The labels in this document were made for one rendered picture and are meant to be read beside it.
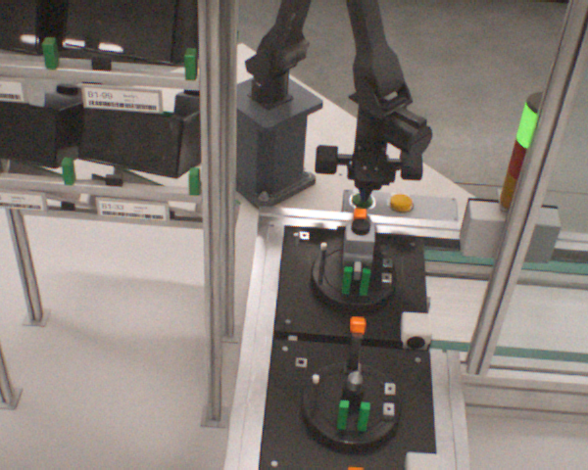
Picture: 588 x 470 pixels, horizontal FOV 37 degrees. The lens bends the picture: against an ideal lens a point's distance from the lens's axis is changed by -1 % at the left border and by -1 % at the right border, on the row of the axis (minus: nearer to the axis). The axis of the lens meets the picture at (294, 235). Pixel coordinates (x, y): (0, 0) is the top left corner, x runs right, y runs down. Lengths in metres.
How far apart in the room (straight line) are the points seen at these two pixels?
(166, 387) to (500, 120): 2.46
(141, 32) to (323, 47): 2.97
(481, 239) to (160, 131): 0.45
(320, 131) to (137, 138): 0.90
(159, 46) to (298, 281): 0.56
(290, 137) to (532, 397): 0.65
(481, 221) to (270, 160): 0.60
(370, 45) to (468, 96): 2.35
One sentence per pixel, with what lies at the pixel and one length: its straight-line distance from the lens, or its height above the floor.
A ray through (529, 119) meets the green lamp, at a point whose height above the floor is 1.40.
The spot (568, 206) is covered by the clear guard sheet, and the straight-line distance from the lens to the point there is 1.15.
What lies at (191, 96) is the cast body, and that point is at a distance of 1.29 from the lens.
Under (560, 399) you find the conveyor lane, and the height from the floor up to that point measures 0.92.
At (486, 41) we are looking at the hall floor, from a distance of 4.15.
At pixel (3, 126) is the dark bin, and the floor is 1.34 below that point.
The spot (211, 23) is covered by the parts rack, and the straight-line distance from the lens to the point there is 0.91.
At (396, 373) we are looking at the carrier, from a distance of 1.31.
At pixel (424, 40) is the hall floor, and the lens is 4.08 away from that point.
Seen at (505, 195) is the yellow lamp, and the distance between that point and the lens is 1.15.
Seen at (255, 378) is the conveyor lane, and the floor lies 0.96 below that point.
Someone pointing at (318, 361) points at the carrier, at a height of 0.97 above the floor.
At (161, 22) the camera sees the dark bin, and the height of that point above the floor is 1.51.
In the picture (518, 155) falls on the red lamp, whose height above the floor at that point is 1.35.
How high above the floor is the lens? 1.98
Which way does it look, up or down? 43 degrees down
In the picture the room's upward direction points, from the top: 4 degrees clockwise
